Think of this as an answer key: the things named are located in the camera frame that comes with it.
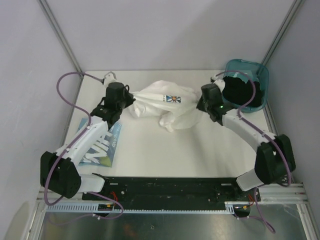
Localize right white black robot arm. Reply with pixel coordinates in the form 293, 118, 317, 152
196, 83, 296, 201

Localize black t shirt in bin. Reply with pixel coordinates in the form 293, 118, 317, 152
222, 76, 263, 108

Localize teal plastic bin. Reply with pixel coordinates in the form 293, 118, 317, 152
223, 59, 269, 113

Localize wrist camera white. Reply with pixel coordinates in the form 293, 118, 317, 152
210, 76, 226, 91
102, 71, 117, 88

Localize folded blue printed t shirt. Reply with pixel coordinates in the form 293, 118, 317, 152
68, 116, 122, 167

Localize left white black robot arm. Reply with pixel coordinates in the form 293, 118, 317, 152
40, 82, 135, 200

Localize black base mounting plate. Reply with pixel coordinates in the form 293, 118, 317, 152
81, 176, 261, 204

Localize purple cable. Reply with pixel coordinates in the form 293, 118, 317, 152
43, 71, 108, 206
214, 70, 293, 187

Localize white t shirt flower print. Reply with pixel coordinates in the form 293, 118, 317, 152
129, 80, 203, 132

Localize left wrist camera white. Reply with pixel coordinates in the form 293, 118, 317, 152
102, 71, 117, 88

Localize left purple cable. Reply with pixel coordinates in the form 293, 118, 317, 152
43, 71, 108, 206

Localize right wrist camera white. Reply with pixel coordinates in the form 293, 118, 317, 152
210, 76, 226, 91

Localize grey slotted cable duct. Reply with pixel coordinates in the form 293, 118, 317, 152
44, 201, 236, 215

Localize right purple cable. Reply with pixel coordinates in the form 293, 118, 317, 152
214, 70, 293, 187

